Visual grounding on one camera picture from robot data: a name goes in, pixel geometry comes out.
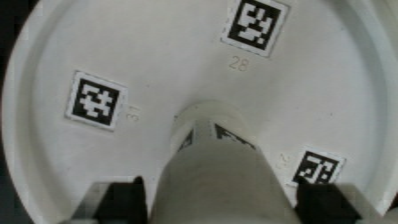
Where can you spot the white round table top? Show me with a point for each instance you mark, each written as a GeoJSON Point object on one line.
{"type": "Point", "coordinates": [120, 60]}

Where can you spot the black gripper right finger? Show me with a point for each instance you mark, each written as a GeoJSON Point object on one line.
{"type": "Point", "coordinates": [332, 204]}

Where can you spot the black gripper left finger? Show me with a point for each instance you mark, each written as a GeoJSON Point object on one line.
{"type": "Point", "coordinates": [113, 204]}

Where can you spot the white cylindrical table leg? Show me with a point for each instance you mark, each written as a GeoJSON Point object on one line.
{"type": "Point", "coordinates": [220, 188]}

